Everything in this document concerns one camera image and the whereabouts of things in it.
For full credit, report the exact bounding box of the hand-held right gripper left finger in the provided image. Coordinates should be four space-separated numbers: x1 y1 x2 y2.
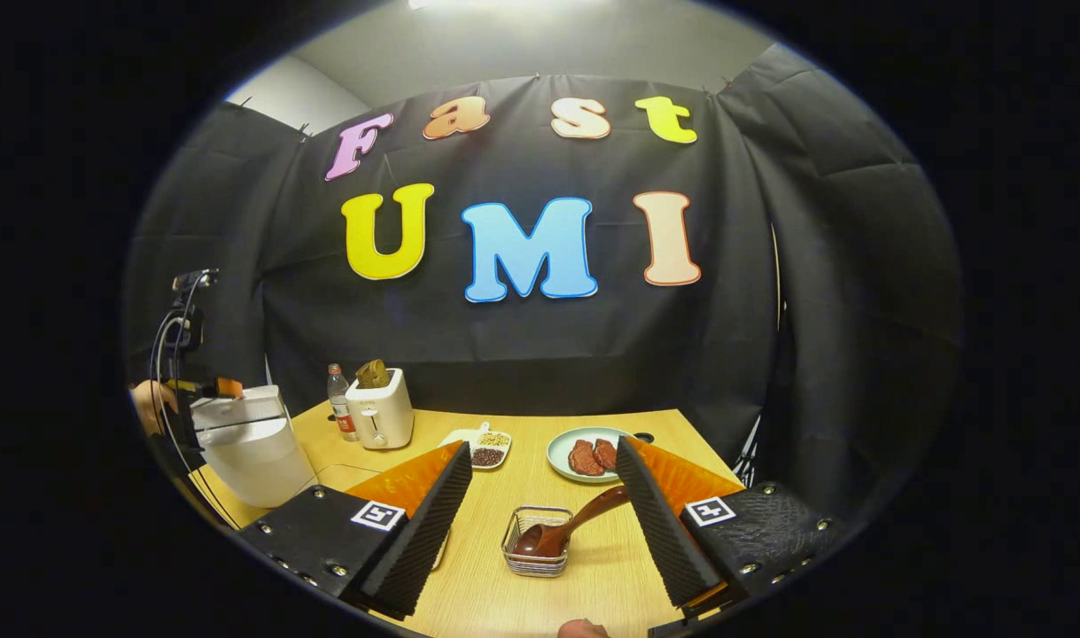
238 440 475 621

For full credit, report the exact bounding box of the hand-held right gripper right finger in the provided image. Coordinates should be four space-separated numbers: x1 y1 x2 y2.
615 434 848 621

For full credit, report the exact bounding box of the white rice cooker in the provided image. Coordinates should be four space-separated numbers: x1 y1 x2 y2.
190 385 319 508

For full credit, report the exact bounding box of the brown wooden spoon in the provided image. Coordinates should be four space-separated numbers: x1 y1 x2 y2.
513 485 631 559

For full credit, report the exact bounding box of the white sectioned bean dish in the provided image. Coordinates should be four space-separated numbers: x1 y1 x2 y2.
439 423 512 471

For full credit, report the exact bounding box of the pale green plate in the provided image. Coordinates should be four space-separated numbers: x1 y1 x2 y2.
547 427 633 484

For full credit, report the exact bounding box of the white toaster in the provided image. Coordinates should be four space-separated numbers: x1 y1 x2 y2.
346 368 415 450

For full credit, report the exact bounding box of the clear water bottle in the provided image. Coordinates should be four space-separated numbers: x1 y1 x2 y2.
327 363 361 442

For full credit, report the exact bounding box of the ceiling light panel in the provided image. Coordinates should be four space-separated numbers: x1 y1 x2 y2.
407 0 611 11

